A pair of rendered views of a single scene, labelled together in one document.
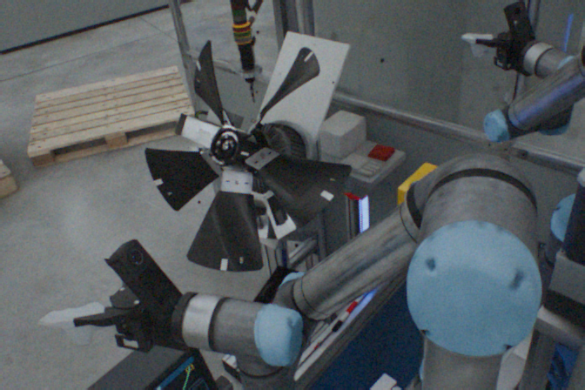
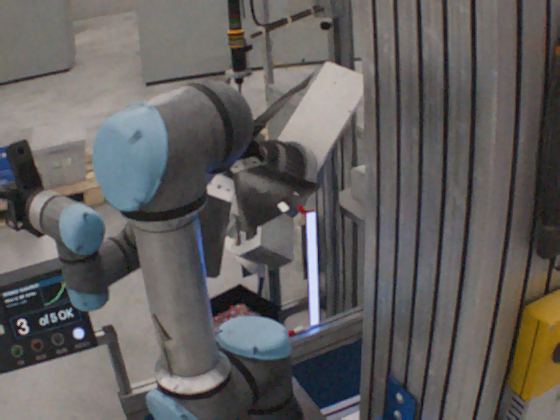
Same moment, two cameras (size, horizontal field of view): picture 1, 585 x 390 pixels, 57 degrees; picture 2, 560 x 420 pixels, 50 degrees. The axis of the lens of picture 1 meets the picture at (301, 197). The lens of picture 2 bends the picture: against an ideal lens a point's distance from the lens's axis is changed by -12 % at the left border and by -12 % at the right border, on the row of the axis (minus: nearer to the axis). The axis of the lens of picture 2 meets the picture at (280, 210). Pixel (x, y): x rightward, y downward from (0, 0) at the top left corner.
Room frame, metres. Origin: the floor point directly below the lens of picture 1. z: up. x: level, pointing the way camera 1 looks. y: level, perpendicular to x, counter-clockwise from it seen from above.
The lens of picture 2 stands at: (-0.29, -0.54, 1.91)
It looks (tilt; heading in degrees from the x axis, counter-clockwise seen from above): 27 degrees down; 19
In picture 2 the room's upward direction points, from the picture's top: 4 degrees counter-clockwise
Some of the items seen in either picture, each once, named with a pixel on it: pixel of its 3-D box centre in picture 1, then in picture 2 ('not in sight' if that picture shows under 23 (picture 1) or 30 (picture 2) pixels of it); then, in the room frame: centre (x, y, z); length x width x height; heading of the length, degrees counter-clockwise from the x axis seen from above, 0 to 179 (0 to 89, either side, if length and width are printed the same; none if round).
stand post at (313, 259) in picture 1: (317, 236); (328, 290); (1.64, -0.04, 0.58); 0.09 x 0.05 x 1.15; 46
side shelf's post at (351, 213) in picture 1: (353, 238); not in sight; (1.78, -0.21, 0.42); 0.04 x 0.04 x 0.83; 46
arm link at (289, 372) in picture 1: (271, 366); (91, 272); (0.50, 0.07, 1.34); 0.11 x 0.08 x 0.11; 158
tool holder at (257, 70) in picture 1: (246, 52); (239, 56); (1.32, 0.09, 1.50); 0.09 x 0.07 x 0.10; 171
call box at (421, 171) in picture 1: (426, 193); not in sight; (1.27, -0.37, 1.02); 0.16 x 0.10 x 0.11; 136
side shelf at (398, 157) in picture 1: (350, 157); (382, 209); (1.78, -0.21, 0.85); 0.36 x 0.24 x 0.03; 46
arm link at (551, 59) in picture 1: (563, 72); not in sight; (1.13, -0.64, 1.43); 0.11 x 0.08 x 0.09; 16
